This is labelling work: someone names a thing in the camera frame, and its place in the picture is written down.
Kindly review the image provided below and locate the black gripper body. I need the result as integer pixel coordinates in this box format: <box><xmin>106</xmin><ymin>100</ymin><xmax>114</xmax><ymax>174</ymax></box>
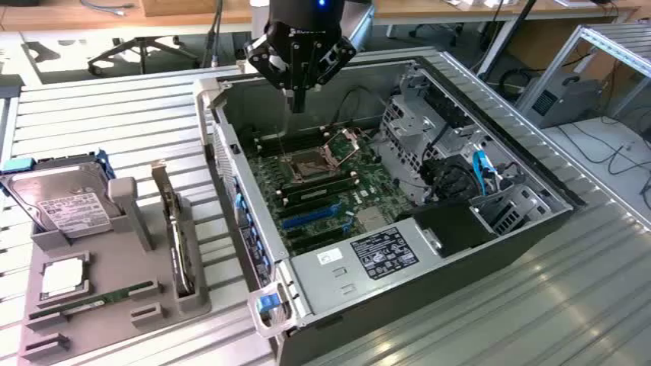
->
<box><xmin>263</xmin><ymin>0</ymin><xmax>348</xmax><ymax>91</ymax></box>

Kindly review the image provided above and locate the graphics card with metal bracket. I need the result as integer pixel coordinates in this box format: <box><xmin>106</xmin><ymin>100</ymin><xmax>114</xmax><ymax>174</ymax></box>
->
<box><xmin>151</xmin><ymin>159</ymin><xmax>199</xmax><ymax>299</ymax></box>

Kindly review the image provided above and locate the metal socket cover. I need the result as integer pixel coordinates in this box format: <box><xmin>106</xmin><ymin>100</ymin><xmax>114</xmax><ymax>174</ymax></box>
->
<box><xmin>318</xmin><ymin>128</ymin><xmax>366</xmax><ymax>169</ymax></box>

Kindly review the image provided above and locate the brown box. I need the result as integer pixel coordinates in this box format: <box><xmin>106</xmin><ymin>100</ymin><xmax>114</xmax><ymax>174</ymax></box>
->
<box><xmin>140</xmin><ymin>0</ymin><xmax>226</xmax><ymax>17</ymax></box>

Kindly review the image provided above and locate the black office chair base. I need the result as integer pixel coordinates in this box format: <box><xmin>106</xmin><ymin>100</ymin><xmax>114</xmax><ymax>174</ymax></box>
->
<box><xmin>410</xmin><ymin>21</ymin><xmax>464</xmax><ymax>47</ymax></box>
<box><xmin>86</xmin><ymin>36</ymin><xmax>199</xmax><ymax>75</ymax></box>

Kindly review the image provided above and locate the CPU socket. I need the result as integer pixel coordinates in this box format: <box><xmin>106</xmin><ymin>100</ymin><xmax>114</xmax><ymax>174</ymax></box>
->
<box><xmin>284</xmin><ymin>150</ymin><xmax>336</xmax><ymax>182</ymax></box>

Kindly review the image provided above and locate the metal disk bay cage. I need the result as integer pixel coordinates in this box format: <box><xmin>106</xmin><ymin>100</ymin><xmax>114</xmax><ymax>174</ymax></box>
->
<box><xmin>379</xmin><ymin>64</ymin><xmax>490</xmax><ymax>203</ymax></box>

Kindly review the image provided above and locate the RAM stick with white label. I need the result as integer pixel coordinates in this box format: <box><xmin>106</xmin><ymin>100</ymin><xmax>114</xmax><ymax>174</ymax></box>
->
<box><xmin>282</xmin><ymin>177</ymin><xmax>360</xmax><ymax>205</ymax></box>

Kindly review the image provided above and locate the green motherboard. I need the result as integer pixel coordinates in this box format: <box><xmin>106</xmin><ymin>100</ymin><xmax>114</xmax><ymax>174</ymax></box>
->
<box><xmin>247</xmin><ymin>127</ymin><xmax>416</xmax><ymax>256</ymax></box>

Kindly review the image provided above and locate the wooden desk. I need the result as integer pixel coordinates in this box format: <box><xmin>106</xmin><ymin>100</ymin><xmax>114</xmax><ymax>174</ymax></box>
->
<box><xmin>0</xmin><ymin>0</ymin><xmax>255</xmax><ymax>32</ymax></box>
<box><xmin>374</xmin><ymin>0</ymin><xmax>642</xmax><ymax>27</ymax></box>

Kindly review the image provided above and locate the blue expansion slot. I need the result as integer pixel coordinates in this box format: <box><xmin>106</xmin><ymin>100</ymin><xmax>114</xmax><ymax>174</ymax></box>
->
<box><xmin>280</xmin><ymin>201</ymin><xmax>343</xmax><ymax>230</ymax></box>

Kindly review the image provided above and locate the silver chipset heat sink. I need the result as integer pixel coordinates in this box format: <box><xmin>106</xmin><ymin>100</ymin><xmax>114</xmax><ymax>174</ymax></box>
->
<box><xmin>355</xmin><ymin>208</ymin><xmax>392</xmax><ymax>230</ymax></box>

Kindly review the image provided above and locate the black plastic shroud box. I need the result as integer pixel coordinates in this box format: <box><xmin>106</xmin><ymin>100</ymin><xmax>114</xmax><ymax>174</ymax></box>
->
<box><xmin>412</xmin><ymin>201</ymin><xmax>499</xmax><ymax>258</ymax></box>

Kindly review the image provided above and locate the silver hard disk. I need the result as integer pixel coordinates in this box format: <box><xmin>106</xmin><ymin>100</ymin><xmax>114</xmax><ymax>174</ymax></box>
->
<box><xmin>0</xmin><ymin>162</ymin><xmax>127</xmax><ymax>239</ymax></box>

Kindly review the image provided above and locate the hard drive in blue caddy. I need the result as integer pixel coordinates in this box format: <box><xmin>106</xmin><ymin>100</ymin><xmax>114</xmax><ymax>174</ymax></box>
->
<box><xmin>0</xmin><ymin>149</ymin><xmax>118</xmax><ymax>199</ymax></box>

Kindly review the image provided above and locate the grey power supply unit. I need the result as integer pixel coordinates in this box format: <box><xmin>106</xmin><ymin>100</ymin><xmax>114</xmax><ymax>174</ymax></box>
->
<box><xmin>290</xmin><ymin>224</ymin><xmax>443</xmax><ymax>317</ymax></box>

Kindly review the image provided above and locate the grey parts rack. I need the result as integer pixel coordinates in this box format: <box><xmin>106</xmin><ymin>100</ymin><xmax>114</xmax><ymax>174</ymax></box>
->
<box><xmin>19</xmin><ymin>177</ymin><xmax>212</xmax><ymax>363</ymax></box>

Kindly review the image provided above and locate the open black PC case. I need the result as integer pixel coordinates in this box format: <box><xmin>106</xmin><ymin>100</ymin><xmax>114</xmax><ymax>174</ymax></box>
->
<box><xmin>195</xmin><ymin>55</ymin><xmax>589</xmax><ymax>366</ymax></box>

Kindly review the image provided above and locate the silver CPU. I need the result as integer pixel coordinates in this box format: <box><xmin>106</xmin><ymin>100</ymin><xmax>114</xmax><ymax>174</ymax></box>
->
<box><xmin>40</xmin><ymin>258</ymin><xmax>86</xmax><ymax>297</ymax></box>

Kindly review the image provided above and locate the green RAM stick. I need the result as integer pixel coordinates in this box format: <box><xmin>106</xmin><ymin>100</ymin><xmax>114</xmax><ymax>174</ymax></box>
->
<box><xmin>28</xmin><ymin>281</ymin><xmax>154</xmax><ymax>319</ymax></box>

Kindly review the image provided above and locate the black hanging cable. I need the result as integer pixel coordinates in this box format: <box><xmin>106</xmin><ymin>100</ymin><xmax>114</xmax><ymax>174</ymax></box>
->
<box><xmin>202</xmin><ymin>0</ymin><xmax>226</xmax><ymax>69</ymax></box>

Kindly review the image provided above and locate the black looped wire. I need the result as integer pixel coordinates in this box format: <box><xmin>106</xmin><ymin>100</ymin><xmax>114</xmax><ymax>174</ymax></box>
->
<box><xmin>327</xmin><ymin>85</ymin><xmax>391</xmax><ymax>129</ymax></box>

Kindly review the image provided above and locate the blue cable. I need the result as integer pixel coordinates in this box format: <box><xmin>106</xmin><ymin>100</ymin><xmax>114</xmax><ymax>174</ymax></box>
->
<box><xmin>79</xmin><ymin>0</ymin><xmax>138</xmax><ymax>17</ymax></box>

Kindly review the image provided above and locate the black wire bundle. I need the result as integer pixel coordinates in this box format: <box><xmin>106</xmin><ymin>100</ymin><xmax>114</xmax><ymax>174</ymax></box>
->
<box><xmin>422</xmin><ymin>158</ymin><xmax>482</xmax><ymax>201</ymax></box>

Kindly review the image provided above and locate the blue wire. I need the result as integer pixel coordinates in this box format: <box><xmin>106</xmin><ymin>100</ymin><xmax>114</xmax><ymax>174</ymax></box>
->
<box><xmin>472</xmin><ymin>149</ymin><xmax>495</xmax><ymax>197</ymax></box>

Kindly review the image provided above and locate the grey device with handle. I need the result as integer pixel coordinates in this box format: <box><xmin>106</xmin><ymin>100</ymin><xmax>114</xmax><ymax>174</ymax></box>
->
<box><xmin>528</xmin><ymin>72</ymin><xmax>605</xmax><ymax>129</ymax></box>

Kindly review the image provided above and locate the aluminium frame rack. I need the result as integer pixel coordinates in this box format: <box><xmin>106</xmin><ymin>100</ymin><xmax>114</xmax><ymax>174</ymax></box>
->
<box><xmin>512</xmin><ymin>21</ymin><xmax>651</xmax><ymax>119</ymax></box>

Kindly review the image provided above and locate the black floor cable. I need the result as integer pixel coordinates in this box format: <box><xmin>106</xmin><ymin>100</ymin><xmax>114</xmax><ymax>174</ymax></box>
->
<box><xmin>557</xmin><ymin>116</ymin><xmax>651</xmax><ymax>180</ymax></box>

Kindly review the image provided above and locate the blue case handle latch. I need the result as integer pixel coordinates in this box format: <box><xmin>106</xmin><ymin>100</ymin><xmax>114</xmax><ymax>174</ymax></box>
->
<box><xmin>255</xmin><ymin>295</ymin><xmax>280</xmax><ymax>314</ymax></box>

